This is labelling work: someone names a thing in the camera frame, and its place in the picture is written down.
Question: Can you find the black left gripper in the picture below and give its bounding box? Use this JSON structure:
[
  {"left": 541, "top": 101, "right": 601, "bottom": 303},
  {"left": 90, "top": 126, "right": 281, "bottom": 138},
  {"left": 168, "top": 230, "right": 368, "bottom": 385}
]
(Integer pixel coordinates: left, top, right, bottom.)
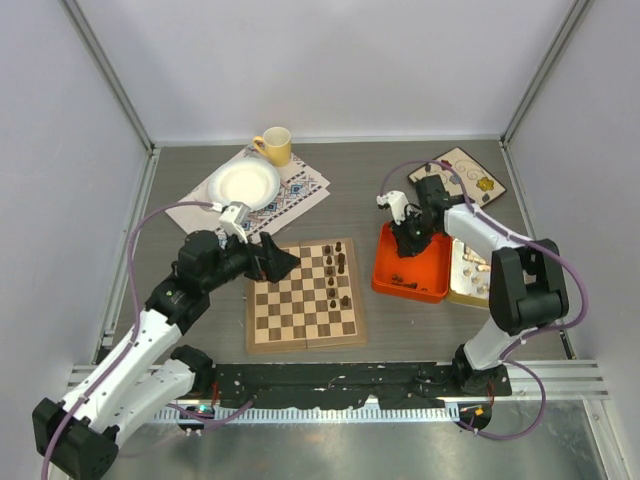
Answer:
[{"left": 203, "top": 226, "right": 300, "bottom": 292}]

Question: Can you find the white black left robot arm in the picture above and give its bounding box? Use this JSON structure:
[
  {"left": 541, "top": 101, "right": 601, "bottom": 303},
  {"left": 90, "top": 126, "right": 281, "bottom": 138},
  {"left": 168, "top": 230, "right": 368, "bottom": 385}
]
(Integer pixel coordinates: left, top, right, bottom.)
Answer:
[{"left": 32, "top": 231, "right": 300, "bottom": 479}]

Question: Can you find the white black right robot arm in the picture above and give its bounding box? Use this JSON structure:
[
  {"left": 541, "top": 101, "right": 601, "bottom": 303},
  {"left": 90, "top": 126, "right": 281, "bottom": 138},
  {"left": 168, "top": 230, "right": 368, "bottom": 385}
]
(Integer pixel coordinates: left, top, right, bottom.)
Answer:
[{"left": 376, "top": 176, "right": 569, "bottom": 395}]

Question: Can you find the dark chess piece cluster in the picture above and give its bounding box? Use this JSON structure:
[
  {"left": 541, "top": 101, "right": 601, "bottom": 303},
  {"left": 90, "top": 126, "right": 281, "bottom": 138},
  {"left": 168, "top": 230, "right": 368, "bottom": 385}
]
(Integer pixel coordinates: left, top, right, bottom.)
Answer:
[{"left": 391, "top": 274, "right": 429, "bottom": 291}]

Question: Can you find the wooden chess board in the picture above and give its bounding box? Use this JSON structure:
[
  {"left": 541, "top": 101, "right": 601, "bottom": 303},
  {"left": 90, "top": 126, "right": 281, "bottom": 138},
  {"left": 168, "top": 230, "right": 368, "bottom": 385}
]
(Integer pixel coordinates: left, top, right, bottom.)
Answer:
[{"left": 246, "top": 238, "right": 367, "bottom": 354}]

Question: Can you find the gold tray of light pieces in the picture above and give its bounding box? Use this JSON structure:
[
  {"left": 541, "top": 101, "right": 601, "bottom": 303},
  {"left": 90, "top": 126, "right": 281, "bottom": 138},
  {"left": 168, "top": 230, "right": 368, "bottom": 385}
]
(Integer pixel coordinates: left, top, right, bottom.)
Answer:
[{"left": 446, "top": 239, "right": 491, "bottom": 309}]

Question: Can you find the orange plastic tray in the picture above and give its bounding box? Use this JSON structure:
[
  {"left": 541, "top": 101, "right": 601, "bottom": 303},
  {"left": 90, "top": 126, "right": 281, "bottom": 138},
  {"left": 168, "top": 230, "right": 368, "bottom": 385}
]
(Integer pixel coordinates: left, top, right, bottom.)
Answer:
[{"left": 371, "top": 224, "right": 452, "bottom": 304}]

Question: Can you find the white paper bowl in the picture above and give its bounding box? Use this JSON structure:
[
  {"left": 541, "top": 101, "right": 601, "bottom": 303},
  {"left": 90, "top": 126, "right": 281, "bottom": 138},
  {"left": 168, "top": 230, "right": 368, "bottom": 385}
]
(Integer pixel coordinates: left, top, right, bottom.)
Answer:
[{"left": 207, "top": 158, "right": 280, "bottom": 211}]

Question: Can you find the floral square plate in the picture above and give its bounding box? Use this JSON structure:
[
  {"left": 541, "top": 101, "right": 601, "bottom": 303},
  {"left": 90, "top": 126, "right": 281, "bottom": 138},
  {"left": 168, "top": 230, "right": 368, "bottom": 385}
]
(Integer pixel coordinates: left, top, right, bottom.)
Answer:
[{"left": 408, "top": 147, "right": 507, "bottom": 207}]

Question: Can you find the yellow mug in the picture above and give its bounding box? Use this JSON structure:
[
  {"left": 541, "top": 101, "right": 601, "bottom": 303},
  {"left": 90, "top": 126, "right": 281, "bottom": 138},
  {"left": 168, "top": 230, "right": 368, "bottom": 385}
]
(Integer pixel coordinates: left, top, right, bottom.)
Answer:
[{"left": 252, "top": 127, "right": 292, "bottom": 167}]

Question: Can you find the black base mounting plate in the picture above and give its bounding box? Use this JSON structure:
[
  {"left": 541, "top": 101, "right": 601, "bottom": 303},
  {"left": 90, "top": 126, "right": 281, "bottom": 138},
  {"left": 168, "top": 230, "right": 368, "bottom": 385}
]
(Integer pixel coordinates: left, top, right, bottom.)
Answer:
[{"left": 179, "top": 362, "right": 512, "bottom": 410}]

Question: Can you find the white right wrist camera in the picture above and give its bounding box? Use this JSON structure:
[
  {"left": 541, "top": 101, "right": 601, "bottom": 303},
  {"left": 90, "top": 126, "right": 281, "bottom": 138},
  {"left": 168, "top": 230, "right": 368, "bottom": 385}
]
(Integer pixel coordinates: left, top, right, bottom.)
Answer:
[{"left": 376, "top": 190, "right": 409, "bottom": 225}]

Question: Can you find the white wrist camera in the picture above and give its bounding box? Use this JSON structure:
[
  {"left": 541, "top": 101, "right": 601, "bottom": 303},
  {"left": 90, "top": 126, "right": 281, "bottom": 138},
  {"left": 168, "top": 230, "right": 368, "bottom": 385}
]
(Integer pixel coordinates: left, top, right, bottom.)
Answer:
[
  {"left": 212, "top": 202, "right": 251, "bottom": 244},
  {"left": 376, "top": 190, "right": 409, "bottom": 225}
]

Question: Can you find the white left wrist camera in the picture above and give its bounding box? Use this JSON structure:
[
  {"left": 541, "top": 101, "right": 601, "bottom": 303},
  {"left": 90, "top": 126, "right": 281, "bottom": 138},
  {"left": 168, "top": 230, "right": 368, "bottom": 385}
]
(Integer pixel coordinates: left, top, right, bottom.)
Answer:
[{"left": 212, "top": 202, "right": 251, "bottom": 244}]

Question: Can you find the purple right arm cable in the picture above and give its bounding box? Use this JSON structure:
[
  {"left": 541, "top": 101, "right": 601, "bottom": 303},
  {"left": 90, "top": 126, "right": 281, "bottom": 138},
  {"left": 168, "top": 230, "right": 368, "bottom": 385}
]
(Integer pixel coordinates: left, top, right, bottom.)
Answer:
[{"left": 378, "top": 159, "right": 590, "bottom": 443}]

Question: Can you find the aluminium frame rail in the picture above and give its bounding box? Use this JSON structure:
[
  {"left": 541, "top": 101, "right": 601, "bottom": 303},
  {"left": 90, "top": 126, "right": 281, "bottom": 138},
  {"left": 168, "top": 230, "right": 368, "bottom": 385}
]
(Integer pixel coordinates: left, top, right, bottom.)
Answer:
[{"left": 59, "top": 359, "right": 607, "bottom": 424}]

